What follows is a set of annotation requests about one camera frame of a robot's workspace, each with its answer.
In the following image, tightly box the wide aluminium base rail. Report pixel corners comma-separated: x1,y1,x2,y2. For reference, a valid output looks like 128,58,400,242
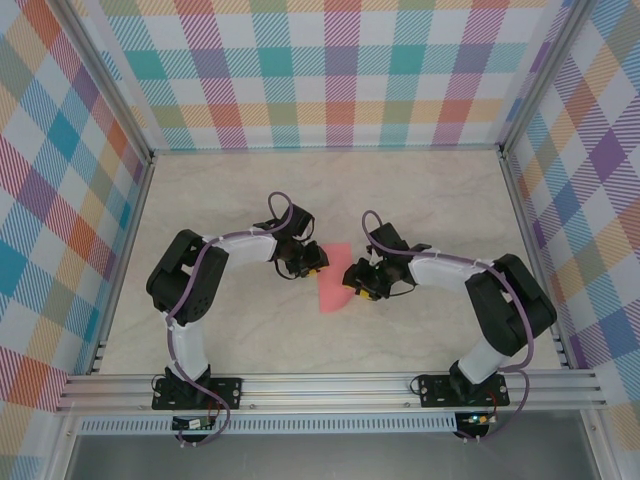
55,369,609,414

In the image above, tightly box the right black wrist camera box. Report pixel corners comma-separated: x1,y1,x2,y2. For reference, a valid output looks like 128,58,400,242
368,223,409,254

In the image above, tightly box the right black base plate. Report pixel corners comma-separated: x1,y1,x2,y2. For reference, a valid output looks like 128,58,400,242
418,373,511,409

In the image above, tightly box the left black wrist camera box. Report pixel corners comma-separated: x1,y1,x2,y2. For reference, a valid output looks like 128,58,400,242
279,204,316,239

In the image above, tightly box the grey metal base panel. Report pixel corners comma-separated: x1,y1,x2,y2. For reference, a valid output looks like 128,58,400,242
64,432,601,480

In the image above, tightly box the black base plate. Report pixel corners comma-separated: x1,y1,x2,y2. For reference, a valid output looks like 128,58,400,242
152,377,244,411
418,373,511,409

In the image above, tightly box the slotted grey cable duct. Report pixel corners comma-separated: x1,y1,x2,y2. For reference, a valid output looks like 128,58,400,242
78,412,459,435

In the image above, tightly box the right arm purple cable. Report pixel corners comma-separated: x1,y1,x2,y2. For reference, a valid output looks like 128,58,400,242
361,209,532,444

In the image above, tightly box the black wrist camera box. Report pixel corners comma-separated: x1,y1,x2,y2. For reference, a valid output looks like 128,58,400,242
279,204,316,239
368,223,409,254

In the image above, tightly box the thin aluminium floor rail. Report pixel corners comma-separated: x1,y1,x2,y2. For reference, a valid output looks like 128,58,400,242
149,144,506,156

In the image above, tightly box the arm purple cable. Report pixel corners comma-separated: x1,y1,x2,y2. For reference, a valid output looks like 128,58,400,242
164,191,296,449
361,209,532,444

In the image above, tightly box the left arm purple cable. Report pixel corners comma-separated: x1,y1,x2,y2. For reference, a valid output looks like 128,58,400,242
164,191,296,449

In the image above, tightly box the aluminium side floor rail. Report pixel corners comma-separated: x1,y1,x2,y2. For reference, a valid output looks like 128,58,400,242
498,149,574,371
87,154,157,376

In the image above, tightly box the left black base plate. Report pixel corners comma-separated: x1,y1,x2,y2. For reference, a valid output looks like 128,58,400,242
152,377,244,411

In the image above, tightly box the aluminium frame post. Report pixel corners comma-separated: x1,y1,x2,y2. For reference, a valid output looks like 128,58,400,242
52,0,156,166
497,0,601,159

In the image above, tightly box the right gripper thin black cable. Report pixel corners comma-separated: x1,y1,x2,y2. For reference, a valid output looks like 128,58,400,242
389,278,420,299

